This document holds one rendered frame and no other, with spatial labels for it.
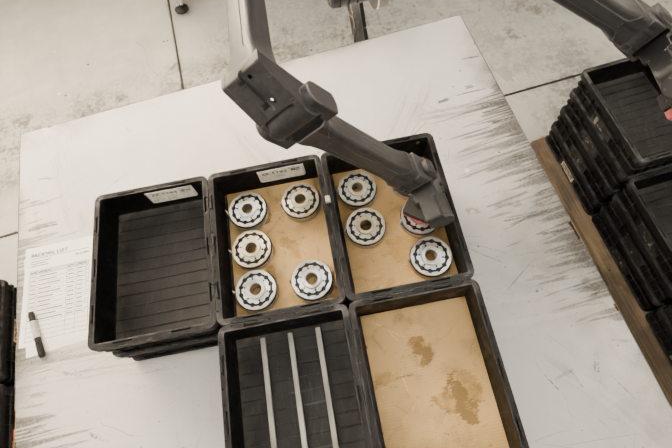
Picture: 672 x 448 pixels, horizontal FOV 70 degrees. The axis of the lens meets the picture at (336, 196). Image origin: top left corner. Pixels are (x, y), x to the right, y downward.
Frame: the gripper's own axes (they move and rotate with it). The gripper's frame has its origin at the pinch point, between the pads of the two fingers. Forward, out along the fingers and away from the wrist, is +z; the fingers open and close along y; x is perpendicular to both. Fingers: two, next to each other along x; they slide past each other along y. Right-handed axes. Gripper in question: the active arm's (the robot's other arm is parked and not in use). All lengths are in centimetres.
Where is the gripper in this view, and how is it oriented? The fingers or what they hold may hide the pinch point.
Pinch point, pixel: (420, 213)
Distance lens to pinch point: 125.3
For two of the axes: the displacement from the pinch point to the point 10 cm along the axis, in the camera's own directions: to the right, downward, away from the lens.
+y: 4.7, -8.1, 3.4
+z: 0.8, 4.2, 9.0
